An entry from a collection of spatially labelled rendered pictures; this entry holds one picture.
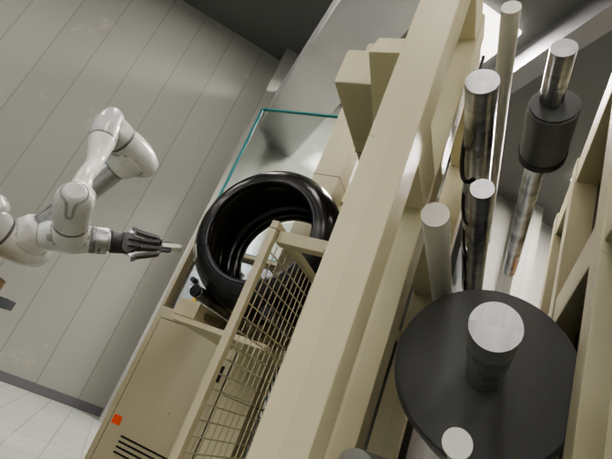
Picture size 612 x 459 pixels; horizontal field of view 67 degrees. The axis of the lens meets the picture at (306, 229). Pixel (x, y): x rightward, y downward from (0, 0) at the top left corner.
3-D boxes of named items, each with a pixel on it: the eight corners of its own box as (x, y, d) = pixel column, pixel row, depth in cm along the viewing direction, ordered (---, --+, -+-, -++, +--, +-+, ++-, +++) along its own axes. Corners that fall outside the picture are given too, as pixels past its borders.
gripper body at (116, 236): (108, 236, 158) (137, 239, 162) (107, 258, 154) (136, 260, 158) (111, 224, 153) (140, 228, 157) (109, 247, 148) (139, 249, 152)
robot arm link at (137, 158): (-16, 233, 192) (28, 259, 208) (-17, 256, 181) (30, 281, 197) (128, 119, 193) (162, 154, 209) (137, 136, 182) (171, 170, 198)
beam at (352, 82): (363, 183, 201) (373, 156, 207) (421, 193, 191) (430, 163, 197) (331, 81, 150) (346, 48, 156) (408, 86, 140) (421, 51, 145)
